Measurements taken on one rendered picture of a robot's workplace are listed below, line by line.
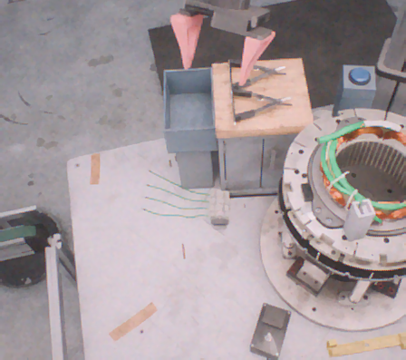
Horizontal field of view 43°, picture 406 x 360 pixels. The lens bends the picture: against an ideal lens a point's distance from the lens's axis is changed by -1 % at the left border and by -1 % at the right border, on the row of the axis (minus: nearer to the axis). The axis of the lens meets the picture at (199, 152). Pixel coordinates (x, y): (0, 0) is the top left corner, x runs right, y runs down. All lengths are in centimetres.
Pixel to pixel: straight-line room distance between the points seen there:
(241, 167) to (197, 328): 37
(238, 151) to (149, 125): 133
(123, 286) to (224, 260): 24
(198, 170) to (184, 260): 22
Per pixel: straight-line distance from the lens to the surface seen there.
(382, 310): 120
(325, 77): 259
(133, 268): 124
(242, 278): 121
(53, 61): 284
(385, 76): 141
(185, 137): 108
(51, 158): 244
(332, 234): 92
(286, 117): 108
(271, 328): 113
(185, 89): 121
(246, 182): 125
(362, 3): 302
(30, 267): 219
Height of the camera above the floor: 191
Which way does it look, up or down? 56 degrees down
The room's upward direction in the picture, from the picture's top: 6 degrees counter-clockwise
